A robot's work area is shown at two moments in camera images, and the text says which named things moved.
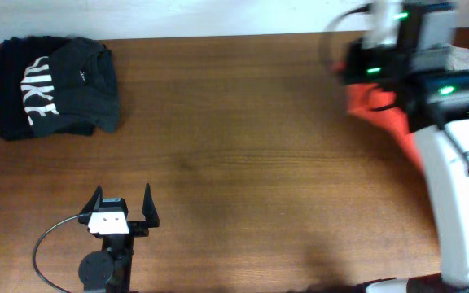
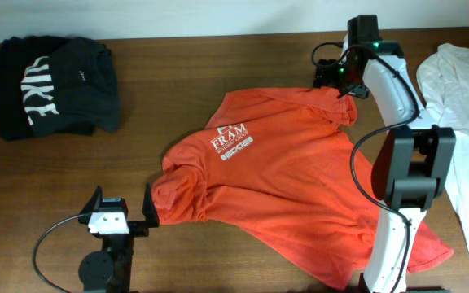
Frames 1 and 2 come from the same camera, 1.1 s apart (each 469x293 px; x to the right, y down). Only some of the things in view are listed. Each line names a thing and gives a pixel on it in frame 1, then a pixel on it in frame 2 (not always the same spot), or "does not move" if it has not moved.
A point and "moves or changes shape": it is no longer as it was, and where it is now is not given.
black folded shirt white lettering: [56, 86] does not move
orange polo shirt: [382, 111] moves or changes shape
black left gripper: [139, 228] does not move
